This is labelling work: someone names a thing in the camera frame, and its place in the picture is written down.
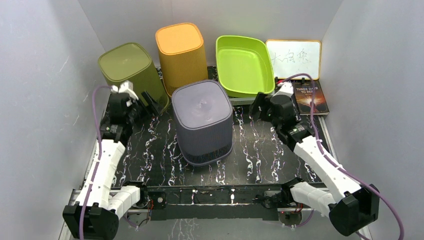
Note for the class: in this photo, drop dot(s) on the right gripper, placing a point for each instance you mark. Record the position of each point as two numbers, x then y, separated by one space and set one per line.
261 100

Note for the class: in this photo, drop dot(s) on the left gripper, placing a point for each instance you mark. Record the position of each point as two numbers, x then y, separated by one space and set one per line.
153 109

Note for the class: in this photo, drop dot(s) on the white perforated plastic tray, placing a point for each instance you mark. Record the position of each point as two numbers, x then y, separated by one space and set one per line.
241 101

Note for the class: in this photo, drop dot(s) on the lime green plastic tub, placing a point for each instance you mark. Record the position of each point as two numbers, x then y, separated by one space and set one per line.
244 66

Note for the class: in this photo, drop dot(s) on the grey slatted plastic basket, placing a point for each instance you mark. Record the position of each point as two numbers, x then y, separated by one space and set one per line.
203 117

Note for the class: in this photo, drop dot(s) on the olive green slatted basket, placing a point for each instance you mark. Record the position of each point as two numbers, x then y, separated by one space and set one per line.
131 65

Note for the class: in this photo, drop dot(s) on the orange slatted plastic basket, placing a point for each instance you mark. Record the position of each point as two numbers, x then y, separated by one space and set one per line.
182 55

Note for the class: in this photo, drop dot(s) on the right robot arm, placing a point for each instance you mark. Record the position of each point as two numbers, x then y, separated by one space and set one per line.
349 205

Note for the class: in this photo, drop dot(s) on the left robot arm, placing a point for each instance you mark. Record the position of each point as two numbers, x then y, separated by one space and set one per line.
95 214

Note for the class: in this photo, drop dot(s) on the dark paperback book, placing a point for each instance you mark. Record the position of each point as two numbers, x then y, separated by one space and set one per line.
304 94

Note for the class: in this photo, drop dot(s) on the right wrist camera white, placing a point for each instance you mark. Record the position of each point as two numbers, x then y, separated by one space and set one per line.
285 89

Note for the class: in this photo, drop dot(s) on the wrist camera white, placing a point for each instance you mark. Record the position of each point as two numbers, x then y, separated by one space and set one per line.
124 89
285 89

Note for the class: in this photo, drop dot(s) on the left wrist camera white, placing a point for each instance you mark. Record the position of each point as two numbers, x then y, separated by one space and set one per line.
124 89

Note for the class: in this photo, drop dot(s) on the small whiteboard orange frame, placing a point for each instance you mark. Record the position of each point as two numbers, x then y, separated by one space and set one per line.
290 57

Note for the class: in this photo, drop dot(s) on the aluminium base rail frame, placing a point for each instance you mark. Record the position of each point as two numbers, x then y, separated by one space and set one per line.
216 202

